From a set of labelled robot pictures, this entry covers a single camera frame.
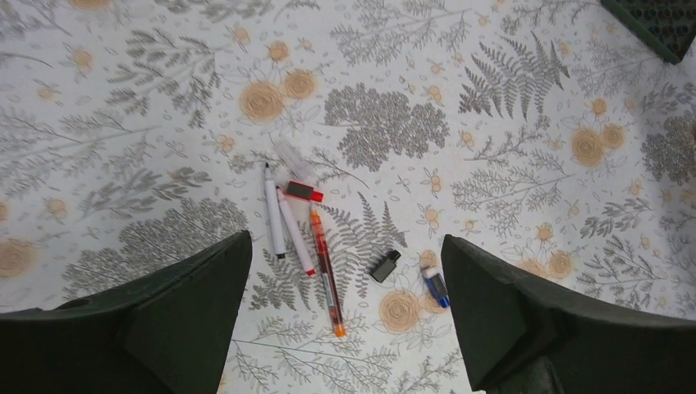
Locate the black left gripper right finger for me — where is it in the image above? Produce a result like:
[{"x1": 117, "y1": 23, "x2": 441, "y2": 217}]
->
[{"x1": 441, "y1": 235, "x2": 695, "y2": 393}]

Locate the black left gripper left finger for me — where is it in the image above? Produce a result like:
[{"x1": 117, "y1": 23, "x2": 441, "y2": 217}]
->
[{"x1": 1, "y1": 231, "x2": 253, "y2": 393}]

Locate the white marker black tip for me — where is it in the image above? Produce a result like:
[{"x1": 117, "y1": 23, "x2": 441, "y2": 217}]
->
[{"x1": 263, "y1": 163, "x2": 286, "y2": 259}]

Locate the orange red pen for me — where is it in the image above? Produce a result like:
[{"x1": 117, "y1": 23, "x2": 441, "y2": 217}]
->
[{"x1": 309, "y1": 208, "x2": 346, "y2": 337}]

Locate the clear pen cap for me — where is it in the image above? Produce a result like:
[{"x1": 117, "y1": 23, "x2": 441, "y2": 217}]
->
[{"x1": 273, "y1": 140, "x2": 316, "y2": 182}]

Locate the black marker cap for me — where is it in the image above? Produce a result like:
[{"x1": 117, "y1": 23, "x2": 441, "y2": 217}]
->
[{"x1": 369, "y1": 250, "x2": 401, "y2": 283}]

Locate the white marker red end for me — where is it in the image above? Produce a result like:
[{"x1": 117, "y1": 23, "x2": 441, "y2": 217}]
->
[{"x1": 276, "y1": 186, "x2": 316, "y2": 277}]

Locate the red marker cap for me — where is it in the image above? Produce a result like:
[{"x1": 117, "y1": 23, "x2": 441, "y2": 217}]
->
[{"x1": 285, "y1": 181, "x2": 324, "y2": 203}]

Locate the floral table mat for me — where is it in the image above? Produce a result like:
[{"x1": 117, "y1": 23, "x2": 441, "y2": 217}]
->
[{"x1": 1, "y1": 1, "x2": 695, "y2": 393}]

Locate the dark green lego baseplate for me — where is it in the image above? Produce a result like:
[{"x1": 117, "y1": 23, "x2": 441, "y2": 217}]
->
[{"x1": 600, "y1": 0, "x2": 695, "y2": 65}]

